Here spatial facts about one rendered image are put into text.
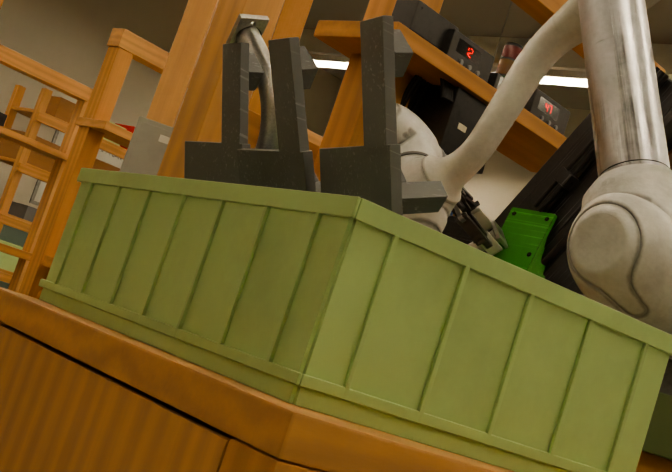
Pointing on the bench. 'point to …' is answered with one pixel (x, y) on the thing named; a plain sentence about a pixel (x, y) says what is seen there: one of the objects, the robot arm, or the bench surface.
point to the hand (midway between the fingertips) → (485, 233)
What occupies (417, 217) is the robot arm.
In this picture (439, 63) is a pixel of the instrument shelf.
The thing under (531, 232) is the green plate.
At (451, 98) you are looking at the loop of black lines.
